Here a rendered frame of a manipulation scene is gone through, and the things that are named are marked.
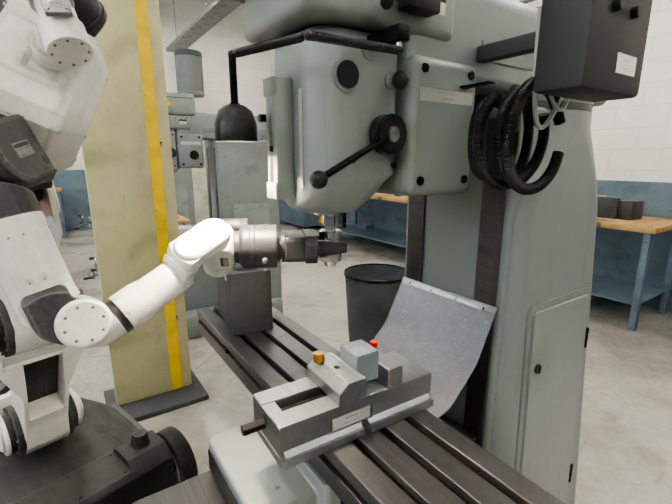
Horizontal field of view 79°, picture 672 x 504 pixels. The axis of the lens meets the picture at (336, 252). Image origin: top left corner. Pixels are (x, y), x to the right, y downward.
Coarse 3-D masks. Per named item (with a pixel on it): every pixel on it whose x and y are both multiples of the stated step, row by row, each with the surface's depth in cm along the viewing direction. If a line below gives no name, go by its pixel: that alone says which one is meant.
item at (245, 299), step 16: (240, 272) 116; (256, 272) 117; (224, 288) 123; (240, 288) 116; (256, 288) 118; (224, 304) 126; (240, 304) 117; (256, 304) 119; (240, 320) 118; (256, 320) 120; (272, 320) 122
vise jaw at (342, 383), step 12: (312, 360) 82; (324, 360) 81; (336, 360) 81; (312, 372) 80; (324, 372) 78; (336, 372) 77; (348, 372) 77; (324, 384) 77; (336, 384) 74; (348, 384) 73; (360, 384) 74; (336, 396) 73; (348, 396) 73; (360, 396) 75
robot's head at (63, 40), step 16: (32, 0) 64; (48, 0) 63; (48, 16) 62; (64, 16) 62; (48, 32) 61; (64, 32) 62; (80, 32) 63; (32, 48) 66; (48, 48) 62; (64, 48) 63; (80, 48) 64; (64, 64) 66; (80, 64) 67
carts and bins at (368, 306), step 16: (352, 272) 305; (368, 272) 312; (384, 272) 311; (400, 272) 303; (352, 288) 278; (368, 288) 270; (384, 288) 268; (352, 304) 281; (368, 304) 273; (384, 304) 272; (352, 320) 285; (368, 320) 276; (384, 320) 275; (352, 336) 290; (368, 336) 280
